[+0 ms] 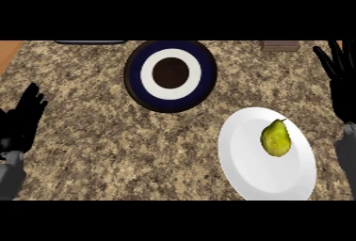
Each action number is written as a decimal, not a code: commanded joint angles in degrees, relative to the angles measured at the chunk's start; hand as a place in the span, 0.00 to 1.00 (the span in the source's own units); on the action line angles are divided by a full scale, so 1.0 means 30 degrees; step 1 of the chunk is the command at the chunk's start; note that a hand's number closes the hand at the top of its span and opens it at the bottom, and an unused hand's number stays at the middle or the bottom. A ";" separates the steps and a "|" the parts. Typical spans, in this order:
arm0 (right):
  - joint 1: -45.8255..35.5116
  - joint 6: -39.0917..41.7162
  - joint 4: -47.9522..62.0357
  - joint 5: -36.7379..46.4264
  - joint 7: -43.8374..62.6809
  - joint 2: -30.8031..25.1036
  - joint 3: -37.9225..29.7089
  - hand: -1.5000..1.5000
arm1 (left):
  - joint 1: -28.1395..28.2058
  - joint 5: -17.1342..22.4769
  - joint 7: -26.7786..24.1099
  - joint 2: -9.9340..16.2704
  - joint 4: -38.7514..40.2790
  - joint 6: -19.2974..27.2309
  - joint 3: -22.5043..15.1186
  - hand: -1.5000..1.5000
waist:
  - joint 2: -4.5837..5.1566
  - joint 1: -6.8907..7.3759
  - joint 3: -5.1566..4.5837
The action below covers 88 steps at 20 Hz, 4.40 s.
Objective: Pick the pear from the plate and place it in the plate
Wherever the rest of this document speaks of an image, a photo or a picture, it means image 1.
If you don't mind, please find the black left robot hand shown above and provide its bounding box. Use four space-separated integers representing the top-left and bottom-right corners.
0 82 49 154

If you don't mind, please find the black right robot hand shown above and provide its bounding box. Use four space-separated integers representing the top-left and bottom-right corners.
312 40 356 124

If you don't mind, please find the green pear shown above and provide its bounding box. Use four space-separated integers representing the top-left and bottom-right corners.
261 118 295 158

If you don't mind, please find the white plate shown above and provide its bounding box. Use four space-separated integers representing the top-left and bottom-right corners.
218 106 320 201

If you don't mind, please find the dark blue ringed plate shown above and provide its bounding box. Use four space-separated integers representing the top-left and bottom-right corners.
123 40 219 114

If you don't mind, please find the brown wooden block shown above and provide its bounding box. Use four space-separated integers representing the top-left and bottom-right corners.
259 40 301 53

